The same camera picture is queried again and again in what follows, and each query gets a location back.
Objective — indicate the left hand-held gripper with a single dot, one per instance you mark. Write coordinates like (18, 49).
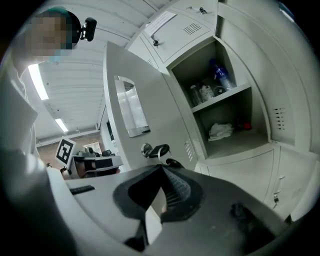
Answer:
(65, 150)

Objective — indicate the black key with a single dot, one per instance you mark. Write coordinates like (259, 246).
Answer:
(156, 43)
(202, 10)
(160, 150)
(275, 200)

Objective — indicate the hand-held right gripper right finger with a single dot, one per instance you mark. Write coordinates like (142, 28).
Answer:
(197, 200)

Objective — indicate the clear jar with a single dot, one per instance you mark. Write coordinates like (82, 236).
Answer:
(195, 96)

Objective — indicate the white paper notice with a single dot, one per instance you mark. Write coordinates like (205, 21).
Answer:
(160, 23)

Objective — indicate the blue plastic bottle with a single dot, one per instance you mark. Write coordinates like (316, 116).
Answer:
(222, 75)

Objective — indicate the person's torso in light shirt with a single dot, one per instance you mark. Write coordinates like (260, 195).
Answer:
(15, 112)

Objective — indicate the white cloth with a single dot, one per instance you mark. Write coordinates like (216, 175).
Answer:
(220, 131)

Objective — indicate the long ceiling light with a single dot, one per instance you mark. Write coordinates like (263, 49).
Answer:
(61, 125)
(37, 82)

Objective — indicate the small red object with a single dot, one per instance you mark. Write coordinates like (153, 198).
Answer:
(247, 125)

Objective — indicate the grey metal locker cabinet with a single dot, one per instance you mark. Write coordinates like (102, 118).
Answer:
(240, 170)

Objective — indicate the black head-worn camera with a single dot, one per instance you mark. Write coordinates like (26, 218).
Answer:
(88, 28)

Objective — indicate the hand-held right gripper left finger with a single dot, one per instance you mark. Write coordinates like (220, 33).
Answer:
(122, 200)

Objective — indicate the person's head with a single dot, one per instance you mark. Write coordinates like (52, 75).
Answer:
(45, 35)

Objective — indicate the small round cup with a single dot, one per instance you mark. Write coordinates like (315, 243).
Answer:
(220, 90)

